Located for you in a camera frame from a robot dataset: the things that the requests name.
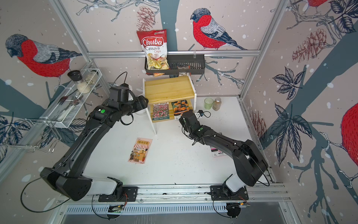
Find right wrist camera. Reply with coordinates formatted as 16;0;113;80
195;110;204;118

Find metal fork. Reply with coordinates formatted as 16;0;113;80
58;91;77;105

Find pink flower field seed bag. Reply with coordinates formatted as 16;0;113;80
152;102;170;121

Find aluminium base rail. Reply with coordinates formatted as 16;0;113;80
94;184;291;215

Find brown spice jar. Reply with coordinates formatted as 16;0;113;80
212;97;222;111

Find red Chuba cassava chips bag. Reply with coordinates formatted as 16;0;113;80
137;29;169;70

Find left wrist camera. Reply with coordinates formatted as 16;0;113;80
109;83;130;103

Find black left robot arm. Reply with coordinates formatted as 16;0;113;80
41;84;149;201

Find green glass cup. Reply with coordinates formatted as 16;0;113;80
204;98;214;110

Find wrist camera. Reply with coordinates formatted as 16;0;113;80
195;110;204;118
109;83;130;103

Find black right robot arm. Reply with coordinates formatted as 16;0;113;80
179;111;269;193

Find metal spoon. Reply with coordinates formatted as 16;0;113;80
57;96;83;120

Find white wooden two-tier shelf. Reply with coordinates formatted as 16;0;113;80
143;76;197;134

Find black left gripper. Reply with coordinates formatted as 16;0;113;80
120;94;149;117

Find purple flower seed bag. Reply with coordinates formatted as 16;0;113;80
210;147;226;158

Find black hanging basket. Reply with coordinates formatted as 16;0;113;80
145;54;205;75

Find white paper cup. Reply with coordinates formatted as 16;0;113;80
135;109;147;116

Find orange marigold seed bag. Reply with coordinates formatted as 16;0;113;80
171;100;190;120

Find black lid spice jar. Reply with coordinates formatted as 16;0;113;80
67;70;91;94

